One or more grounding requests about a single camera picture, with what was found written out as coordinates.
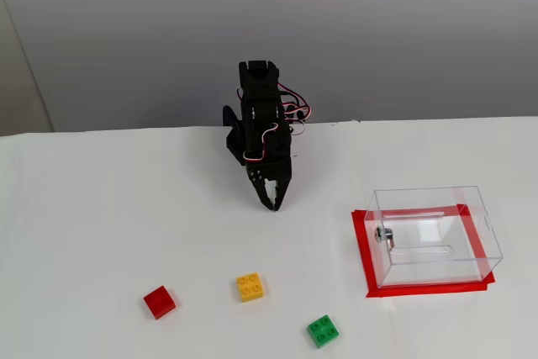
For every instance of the black table clamp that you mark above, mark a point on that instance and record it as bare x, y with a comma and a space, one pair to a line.
230, 117

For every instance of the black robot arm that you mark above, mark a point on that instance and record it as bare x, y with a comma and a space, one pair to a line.
256, 77

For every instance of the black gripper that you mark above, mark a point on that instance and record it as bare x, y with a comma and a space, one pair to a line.
275, 175

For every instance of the red tape frame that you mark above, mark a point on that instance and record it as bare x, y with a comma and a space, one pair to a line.
420, 291

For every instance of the silver cylinder lock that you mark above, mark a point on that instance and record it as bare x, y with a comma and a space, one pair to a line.
383, 235

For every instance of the yellow lego brick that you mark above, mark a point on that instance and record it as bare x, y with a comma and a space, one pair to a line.
250, 287

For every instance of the transparent plastic box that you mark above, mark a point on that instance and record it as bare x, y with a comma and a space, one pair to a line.
424, 268

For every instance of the green lego brick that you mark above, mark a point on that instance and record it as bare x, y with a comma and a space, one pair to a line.
323, 331

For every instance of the red lego brick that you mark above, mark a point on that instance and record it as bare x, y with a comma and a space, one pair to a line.
159, 302

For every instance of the white table cover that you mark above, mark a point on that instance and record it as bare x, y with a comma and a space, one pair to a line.
126, 216

